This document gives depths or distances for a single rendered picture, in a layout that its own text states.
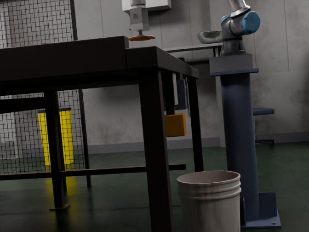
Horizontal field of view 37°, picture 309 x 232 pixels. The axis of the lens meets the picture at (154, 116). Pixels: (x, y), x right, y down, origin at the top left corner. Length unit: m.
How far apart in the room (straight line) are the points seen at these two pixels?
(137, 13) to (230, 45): 0.64
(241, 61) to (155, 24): 3.71
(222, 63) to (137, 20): 0.62
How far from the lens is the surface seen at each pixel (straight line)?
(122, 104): 6.31
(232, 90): 2.63
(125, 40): 1.27
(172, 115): 1.68
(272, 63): 6.10
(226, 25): 2.68
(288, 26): 6.14
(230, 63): 2.63
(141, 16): 2.26
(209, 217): 2.11
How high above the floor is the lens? 0.79
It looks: 3 degrees down
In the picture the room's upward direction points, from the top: 5 degrees counter-clockwise
